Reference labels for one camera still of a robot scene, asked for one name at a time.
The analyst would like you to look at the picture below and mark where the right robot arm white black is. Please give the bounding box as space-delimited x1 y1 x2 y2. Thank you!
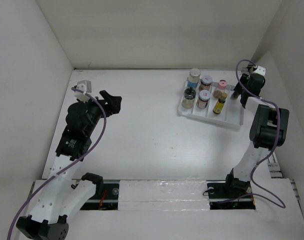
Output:
223 73 290 200

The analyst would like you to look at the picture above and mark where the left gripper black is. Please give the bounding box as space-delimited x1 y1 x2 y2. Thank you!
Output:
78 90 121 136

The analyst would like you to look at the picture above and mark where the yellow label cork bottle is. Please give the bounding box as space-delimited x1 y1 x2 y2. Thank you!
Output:
212 93 228 115

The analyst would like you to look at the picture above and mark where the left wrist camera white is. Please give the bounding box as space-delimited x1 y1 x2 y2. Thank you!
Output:
73 80 92 102

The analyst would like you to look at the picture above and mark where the black mounting rail base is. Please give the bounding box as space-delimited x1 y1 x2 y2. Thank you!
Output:
81 179 256 212

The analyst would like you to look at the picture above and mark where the black grinder top jar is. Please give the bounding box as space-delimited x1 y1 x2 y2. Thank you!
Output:
181 87 196 109

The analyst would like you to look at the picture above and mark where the blue label silver lid jar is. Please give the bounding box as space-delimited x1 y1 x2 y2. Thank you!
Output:
187 68 201 89

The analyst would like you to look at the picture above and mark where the white divided organizer tray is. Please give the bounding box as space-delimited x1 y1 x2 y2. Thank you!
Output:
178 77 244 129

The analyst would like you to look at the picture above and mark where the red label spice jar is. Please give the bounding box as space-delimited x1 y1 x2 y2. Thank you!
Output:
198 75 213 91
196 90 211 109

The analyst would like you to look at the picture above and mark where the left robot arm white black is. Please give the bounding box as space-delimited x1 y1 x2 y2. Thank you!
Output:
14 87 122 240

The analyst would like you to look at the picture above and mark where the small black lid bottle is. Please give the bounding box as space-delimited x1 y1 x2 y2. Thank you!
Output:
230 91 240 100

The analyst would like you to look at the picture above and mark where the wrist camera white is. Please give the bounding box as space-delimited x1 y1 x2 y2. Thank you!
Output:
73 80 92 102
246 63 266 77

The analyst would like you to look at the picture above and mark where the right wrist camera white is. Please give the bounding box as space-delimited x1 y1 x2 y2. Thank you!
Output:
246 63 266 77

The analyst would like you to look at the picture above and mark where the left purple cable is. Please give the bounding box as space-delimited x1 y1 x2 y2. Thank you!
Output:
6 86 108 240

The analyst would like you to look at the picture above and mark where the pink lid spice bottle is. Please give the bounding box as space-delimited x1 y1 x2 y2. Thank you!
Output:
212 79 228 99

